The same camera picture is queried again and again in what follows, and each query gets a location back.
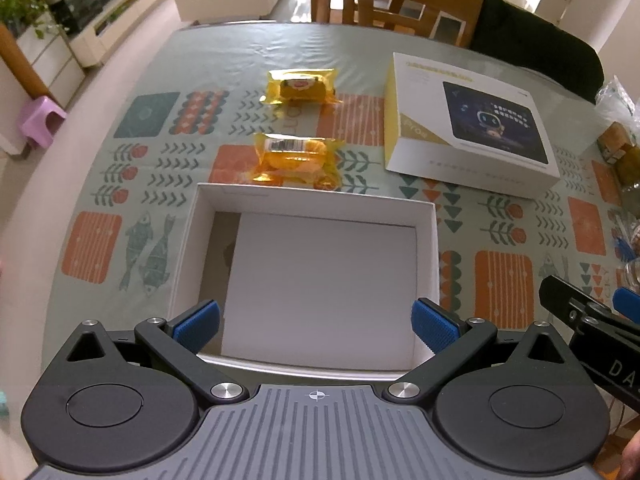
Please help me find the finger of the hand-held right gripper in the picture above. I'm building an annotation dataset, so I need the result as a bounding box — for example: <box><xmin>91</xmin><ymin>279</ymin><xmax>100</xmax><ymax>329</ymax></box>
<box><xmin>539</xmin><ymin>275</ymin><xmax>608</xmax><ymax>333</ymax></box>
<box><xmin>614</xmin><ymin>287</ymin><xmax>640</xmax><ymax>326</ymax></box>

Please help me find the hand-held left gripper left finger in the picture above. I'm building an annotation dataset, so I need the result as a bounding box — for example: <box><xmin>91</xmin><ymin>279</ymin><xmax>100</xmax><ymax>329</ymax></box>
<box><xmin>64</xmin><ymin>299</ymin><xmax>249</xmax><ymax>405</ymax></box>

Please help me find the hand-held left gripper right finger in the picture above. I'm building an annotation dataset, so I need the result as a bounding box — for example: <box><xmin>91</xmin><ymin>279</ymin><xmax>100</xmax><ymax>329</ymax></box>
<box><xmin>382</xmin><ymin>297</ymin><xmax>576</xmax><ymax>406</ymax></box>

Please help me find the white cardboard box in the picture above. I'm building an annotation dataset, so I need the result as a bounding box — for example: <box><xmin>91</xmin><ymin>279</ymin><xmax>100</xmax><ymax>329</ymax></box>
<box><xmin>167</xmin><ymin>182</ymin><xmax>441</xmax><ymax>373</ymax></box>

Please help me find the yellow snack packet barcode label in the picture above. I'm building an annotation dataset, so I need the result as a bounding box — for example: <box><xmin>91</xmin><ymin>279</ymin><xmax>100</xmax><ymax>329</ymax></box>
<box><xmin>250</xmin><ymin>132</ymin><xmax>347</xmax><ymax>192</ymax></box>

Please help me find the white box lid tablet print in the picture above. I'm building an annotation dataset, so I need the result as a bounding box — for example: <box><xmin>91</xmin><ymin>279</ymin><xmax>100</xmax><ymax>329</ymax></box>
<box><xmin>382</xmin><ymin>52</ymin><xmax>561</xmax><ymax>198</ymax></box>

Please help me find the yellow snack packet cartoon label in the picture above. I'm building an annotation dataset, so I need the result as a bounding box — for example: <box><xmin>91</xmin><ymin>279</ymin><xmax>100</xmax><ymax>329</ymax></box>
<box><xmin>260</xmin><ymin>67</ymin><xmax>343</xmax><ymax>106</ymax></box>

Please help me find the person's right forearm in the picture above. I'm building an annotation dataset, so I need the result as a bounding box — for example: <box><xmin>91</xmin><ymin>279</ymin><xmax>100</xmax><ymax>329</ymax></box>
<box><xmin>617</xmin><ymin>430</ymin><xmax>640</xmax><ymax>480</ymax></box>

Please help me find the desktop with patterned tablecloth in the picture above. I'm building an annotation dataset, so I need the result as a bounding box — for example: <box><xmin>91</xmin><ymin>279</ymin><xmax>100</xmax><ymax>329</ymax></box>
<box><xmin>10</xmin><ymin>22</ymin><xmax>640</xmax><ymax>480</ymax></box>

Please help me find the clear glass jar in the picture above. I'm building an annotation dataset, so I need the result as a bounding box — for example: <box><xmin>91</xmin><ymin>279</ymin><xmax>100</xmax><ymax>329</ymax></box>
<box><xmin>616</xmin><ymin>259</ymin><xmax>640</xmax><ymax>292</ymax></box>

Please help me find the white insert card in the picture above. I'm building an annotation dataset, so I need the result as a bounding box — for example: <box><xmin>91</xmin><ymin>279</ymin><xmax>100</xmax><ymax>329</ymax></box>
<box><xmin>220</xmin><ymin>212</ymin><xmax>420</xmax><ymax>363</ymax></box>

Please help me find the clear plastic bag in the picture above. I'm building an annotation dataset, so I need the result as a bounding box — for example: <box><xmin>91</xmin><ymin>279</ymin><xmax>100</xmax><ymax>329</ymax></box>
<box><xmin>595</xmin><ymin>75</ymin><xmax>640</xmax><ymax>127</ymax></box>

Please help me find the black garment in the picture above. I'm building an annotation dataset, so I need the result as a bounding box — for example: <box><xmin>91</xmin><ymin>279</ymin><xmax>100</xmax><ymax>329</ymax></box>
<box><xmin>470</xmin><ymin>0</ymin><xmax>606</xmax><ymax>102</ymax></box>

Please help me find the purple plastic stool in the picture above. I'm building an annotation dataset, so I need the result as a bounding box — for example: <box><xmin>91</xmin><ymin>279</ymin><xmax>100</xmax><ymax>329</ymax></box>
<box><xmin>17</xmin><ymin>95</ymin><xmax>68</xmax><ymax>150</ymax></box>

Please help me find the white drawer sideboard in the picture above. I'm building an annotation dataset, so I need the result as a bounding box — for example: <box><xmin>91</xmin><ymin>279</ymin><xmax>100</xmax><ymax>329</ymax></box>
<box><xmin>15</xmin><ymin>20</ymin><xmax>87</xmax><ymax>97</ymax></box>

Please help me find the white television cabinet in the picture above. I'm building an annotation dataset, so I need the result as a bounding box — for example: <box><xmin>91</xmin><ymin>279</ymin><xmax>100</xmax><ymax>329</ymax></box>
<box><xmin>70</xmin><ymin>0</ymin><xmax>201</xmax><ymax>68</ymax></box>

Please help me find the brown wooden board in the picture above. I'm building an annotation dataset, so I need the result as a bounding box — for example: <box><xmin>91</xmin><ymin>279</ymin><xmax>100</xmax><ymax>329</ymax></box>
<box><xmin>0</xmin><ymin>25</ymin><xmax>45</xmax><ymax>102</ymax></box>

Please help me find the black glass cabinet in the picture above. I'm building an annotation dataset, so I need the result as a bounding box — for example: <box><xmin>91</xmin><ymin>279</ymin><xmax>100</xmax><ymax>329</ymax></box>
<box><xmin>50</xmin><ymin>0</ymin><xmax>103</xmax><ymax>37</ymax></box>

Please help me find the green potted plant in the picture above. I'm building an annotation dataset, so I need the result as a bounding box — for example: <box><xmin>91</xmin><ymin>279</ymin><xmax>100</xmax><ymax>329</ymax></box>
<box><xmin>0</xmin><ymin>0</ymin><xmax>67</xmax><ymax>42</ymax></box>

